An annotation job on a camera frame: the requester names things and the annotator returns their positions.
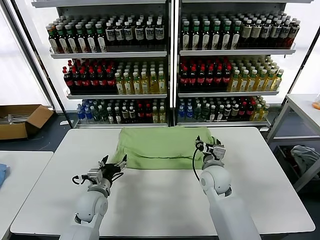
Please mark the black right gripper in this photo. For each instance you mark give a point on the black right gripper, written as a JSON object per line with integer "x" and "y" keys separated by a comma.
{"x": 210, "y": 147}

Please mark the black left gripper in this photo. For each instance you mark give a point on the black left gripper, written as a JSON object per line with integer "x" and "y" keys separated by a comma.
{"x": 110, "y": 171}

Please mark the green polo shirt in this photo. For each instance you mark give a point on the green polo shirt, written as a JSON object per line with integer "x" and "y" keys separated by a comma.
{"x": 162, "y": 147}

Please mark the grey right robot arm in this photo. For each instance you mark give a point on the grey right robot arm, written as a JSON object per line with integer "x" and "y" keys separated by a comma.
{"x": 217, "y": 182}

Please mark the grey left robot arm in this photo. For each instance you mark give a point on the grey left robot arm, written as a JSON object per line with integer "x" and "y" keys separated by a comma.
{"x": 90, "y": 205}

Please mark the clear water bottle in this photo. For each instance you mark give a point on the clear water bottle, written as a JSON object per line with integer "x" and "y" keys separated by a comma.
{"x": 96, "y": 115}
{"x": 205, "y": 114}
{"x": 198, "y": 114}
{"x": 102, "y": 115}

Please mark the white-cap dark drink bottle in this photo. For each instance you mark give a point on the white-cap dark drink bottle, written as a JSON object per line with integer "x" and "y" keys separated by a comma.
{"x": 235, "y": 112}
{"x": 125, "y": 115}
{"x": 227, "y": 112}
{"x": 117, "y": 116}
{"x": 212, "y": 114}
{"x": 132, "y": 115}
{"x": 220, "y": 114}
{"x": 110, "y": 116}

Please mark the blue water bottle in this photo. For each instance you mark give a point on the blue water bottle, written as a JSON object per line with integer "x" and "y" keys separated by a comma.
{"x": 190, "y": 114}
{"x": 88, "y": 115}
{"x": 181, "y": 115}
{"x": 80, "y": 114}

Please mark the red-cap cola bottle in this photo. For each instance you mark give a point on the red-cap cola bottle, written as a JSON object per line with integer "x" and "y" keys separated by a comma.
{"x": 242, "y": 113}
{"x": 76, "y": 83}
{"x": 110, "y": 83}
{"x": 200, "y": 81}
{"x": 218, "y": 81}
{"x": 192, "y": 81}
{"x": 209, "y": 81}
{"x": 101, "y": 83}
{"x": 85, "y": 83}
{"x": 140, "y": 115}
{"x": 68, "y": 83}
{"x": 226, "y": 81}
{"x": 148, "y": 115}
{"x": 93, "y": 83}
{"x": 183, "y": 81}
{"x": 249, "y": 112}

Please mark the yellow juice bottle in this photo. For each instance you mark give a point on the yellow juice bottle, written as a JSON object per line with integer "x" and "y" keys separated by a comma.
{"x": 277, "y": 83}
{"x": 136, "y": 86}
{"x": 243, "y": 83}
{"x": 120, "y": 86}
{"x": 162, "y": 116}
{"x": 252, "y": 83}
{"x": 261, "y": 83}
{"x": 162, "y": 86}
{"x": 256, "y": 113}
{"x": 144, "y": 86}
{"x": 127, "y": 86}
{"x": 235, "y": 83}
{"x": 264, "y": 113}
{"x": 155, "y": 116}
{"x": 153, "y": 86}
{"x": 269, "y": 83}

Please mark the black storage crate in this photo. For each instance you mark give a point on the black storage crate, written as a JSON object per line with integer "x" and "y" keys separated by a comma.
{"x": 283, "y": 160}

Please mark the grey metal shelf unit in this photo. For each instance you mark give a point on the grey metal shelf unit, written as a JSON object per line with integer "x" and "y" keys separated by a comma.
{"x": 235, "y": 52}
{"x": 110, "y": 55}

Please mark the grey cloth pile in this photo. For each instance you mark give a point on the grey cloth pile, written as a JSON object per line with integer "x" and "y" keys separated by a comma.
{"x": 303, "y": 156}

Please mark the grey-framed side table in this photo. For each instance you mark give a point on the grey-framed side table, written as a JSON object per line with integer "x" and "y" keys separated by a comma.
{"x": 300, "y": 105}

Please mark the green-label dark tea bottle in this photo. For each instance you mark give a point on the green-label dark tea bottle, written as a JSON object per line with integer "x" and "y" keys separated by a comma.
{"x": 101, "y": 43}
{"x": 91, "y": 43}
{"x": 61, "y": 42}
{"x": 236, "y": 37}
{"x": 216, "y": 37}
{"x": 206, "y": 37}
{"x": 71, "y": 43}
{"x": 226, "y": 37}
{"x": 195, "y": 37}
{"x": 81, "y": 43}
{"x": 186, "y": 37}

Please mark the brown cardboard box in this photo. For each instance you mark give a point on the brown cardboard box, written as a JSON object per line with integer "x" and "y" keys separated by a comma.
{"x": 15, "y": 131}

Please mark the metal parts bundle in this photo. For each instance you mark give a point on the metal parts bundle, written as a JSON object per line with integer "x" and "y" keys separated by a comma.
{"x": 15, "y": 118}

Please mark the blue folded cloth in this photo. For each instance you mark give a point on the blue folded cloth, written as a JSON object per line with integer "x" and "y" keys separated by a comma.
{"x": 3, "y": 175}

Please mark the orange-filled clear container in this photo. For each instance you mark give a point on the orange-filled clear container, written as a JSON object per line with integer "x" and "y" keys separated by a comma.
{"x": 317, "y": 105}

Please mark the beige-label dark drink bottle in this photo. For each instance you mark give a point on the beige-label dark drink bottle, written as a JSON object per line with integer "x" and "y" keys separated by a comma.
{"x": 256, "y": 32}
{"x": 247, "y": 32}

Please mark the navy-label dark drink bottle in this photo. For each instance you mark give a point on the navy-label dark drink bottle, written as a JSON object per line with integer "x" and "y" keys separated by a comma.
{"x": 266, "y": 32}
{"x": 139, "y": 33}
{"x": 285, "y": 32}
{"x": 128, "y": 33}
{"x": 110, "y": 33}
{"x": 159, "y": 33}
{"x": 149, "y": 33}
{"x": 119, "y": 33}
{"x": 276, "y": 32}

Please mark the orange-label dark tea bottle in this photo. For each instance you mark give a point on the orange-label dark tea bottle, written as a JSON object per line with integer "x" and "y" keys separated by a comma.
{"x": 53, "y": 42}

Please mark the navy-label red drink bottle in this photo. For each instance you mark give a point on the navy-label red drink bottle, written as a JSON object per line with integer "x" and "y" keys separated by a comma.
{"x": 293, "y": 32}

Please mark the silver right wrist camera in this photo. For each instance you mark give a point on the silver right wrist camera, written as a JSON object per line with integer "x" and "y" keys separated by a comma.
{"x": 220, "y": 152}

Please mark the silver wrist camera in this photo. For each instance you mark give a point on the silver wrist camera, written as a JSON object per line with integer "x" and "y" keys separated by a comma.
{"x": 220, "y": 152}
{"x": 95, "y": 173}

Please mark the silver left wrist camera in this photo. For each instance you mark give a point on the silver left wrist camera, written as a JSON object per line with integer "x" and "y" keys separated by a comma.
{"x": 95, "y": 173}

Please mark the black window frame post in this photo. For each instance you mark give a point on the black window frame post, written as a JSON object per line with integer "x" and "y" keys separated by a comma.
{"x": 298, "y": 75}
{"x": 39, "y": 62}

